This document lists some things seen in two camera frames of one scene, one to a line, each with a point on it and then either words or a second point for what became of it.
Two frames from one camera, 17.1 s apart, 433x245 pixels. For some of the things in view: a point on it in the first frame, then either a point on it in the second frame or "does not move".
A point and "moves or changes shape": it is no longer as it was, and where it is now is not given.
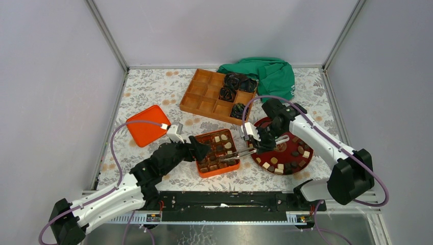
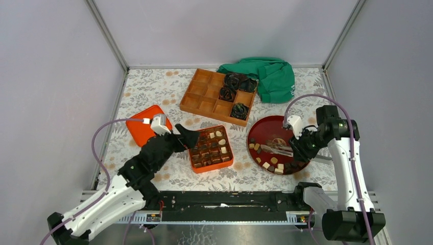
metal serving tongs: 237,154 → 286,151
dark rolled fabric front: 237,110 does not move
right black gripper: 263,145 → 300,153
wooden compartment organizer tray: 202,97 does not move
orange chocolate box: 221,144 moves or changes shape
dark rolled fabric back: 240,81 does not move
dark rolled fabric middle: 227,95 does not move
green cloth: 274,76 does not move
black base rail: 234,205 does not move
